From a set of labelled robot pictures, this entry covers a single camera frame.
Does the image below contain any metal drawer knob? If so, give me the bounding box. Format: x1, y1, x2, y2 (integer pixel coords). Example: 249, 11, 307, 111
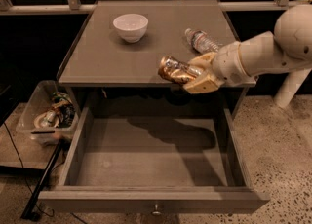
151, 205, 162, 216

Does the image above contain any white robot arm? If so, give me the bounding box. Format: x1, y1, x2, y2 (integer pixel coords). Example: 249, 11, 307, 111
183, 5, 312, 108

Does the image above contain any white ceramic bowl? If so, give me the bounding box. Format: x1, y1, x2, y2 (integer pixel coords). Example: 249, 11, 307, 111
113, 14, 149, 43

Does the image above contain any black cable on floor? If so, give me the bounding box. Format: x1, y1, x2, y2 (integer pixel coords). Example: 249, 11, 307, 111
2, 122, 89, 224

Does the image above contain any black metal stand leg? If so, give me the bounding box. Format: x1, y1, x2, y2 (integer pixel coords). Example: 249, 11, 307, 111
21, 139, 64, 220

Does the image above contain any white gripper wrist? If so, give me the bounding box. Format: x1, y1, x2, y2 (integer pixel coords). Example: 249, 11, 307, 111
183, 42, 252, 94

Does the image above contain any orange soda can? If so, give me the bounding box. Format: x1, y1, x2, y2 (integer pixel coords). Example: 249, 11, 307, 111
158, 56, 204, 85

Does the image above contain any open grey top drawer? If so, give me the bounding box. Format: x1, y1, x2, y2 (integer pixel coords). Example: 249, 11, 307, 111
39, 108, 270, 214

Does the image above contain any clutter inside plastic bin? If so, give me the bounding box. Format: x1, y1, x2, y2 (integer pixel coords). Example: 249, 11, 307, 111
33, 92, 75, 128

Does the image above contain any clear plastic water bottle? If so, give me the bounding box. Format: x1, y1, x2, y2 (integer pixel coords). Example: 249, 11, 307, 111
184, 28, 220, 54

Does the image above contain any clear plastic storage bin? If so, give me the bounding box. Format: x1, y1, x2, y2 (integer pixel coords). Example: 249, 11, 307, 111
16, 80, 78, 145

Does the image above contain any grey cabinet with counter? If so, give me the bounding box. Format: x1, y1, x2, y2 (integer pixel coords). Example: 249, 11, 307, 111
58, 0, 255, 116

